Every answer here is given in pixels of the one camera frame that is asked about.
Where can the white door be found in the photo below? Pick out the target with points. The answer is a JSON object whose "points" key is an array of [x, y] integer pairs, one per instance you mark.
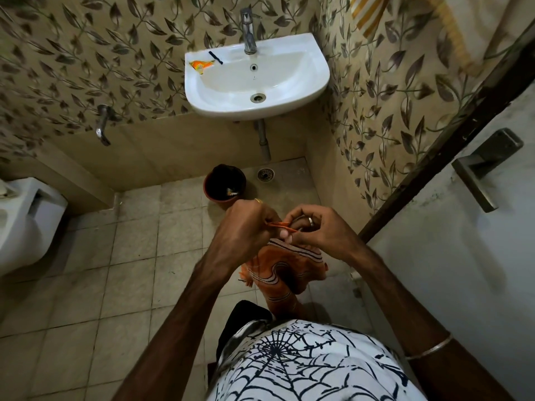
{"points": [[468, 267]]}

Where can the small black comb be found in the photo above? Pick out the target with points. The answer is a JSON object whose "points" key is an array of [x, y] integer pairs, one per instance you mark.
{"points": [[215, 57]]}

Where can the brown plastic bucket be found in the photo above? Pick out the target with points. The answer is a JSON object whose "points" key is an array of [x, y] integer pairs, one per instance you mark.
{"points": [[223, 185]]}

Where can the orange plastic wrapper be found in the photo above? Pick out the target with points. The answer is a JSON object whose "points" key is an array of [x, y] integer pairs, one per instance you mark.
{"points": [[198, 65]]}

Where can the chrome wall tap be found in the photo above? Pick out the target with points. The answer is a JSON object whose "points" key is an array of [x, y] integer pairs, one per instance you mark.
{"points": [[103, 126]]}

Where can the white ceramic toilet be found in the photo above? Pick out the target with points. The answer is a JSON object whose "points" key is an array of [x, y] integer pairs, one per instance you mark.
{"points": [[29, 223]]}

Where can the yellow striped towel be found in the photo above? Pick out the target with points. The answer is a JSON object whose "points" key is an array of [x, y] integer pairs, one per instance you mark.
{"points": [[370, 14]]}

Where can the beige hanging cloth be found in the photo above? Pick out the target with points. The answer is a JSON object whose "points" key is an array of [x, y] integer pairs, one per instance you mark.
{"points": [[472, 24]]}

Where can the person's left thumb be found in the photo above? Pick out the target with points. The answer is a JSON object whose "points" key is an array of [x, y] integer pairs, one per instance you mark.
{"points": [[288, 234]]}

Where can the person's left forearm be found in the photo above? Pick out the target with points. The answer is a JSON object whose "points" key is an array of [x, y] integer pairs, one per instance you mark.
{"points": [[179, 329]]}

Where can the white web print shirt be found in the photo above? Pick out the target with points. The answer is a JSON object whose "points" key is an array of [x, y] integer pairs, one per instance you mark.
{"points": [[309, 363]]}

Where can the person's left hand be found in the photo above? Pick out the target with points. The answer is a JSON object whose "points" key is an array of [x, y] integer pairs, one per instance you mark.
{"points": [[238, 233]]}

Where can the person's right fingers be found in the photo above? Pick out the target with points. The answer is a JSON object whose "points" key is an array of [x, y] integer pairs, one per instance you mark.
{"points": [[307, 215]]}

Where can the dark wooden door frame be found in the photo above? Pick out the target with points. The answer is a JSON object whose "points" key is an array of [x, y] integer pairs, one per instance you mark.
{"points": [[451, 137]]}

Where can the person's right forearm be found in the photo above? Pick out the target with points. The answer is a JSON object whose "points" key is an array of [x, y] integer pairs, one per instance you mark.
{"points": [[405, 321]]}

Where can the orange patterned cloth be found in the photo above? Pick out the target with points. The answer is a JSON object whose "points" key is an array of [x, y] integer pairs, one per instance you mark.
{"points": [[284, 275]]}

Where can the grey basin drain pipe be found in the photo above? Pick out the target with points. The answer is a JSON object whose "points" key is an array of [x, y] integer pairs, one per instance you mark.
{"points": [[263, 139]]}

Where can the person's right hand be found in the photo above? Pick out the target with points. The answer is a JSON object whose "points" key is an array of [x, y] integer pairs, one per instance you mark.
{"points": [[330, 238]]}

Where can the chrome basin faucet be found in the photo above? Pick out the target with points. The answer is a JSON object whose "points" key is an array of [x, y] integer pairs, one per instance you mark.
{"points": [[248, 31]]}

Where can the white ceramic wash basin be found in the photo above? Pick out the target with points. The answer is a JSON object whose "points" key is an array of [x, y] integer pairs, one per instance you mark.
{"points": [[271, 83]]}

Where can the round floor drain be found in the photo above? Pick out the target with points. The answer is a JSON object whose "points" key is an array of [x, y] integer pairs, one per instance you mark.
{"points": [[266, 174]]}

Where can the black trousers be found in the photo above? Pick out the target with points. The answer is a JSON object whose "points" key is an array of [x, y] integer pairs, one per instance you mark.
{"points": [[242, 321]]}

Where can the silver wrist bangle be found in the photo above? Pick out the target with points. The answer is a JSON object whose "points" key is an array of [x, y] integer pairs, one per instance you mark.
{"points": [[434, 347]]}

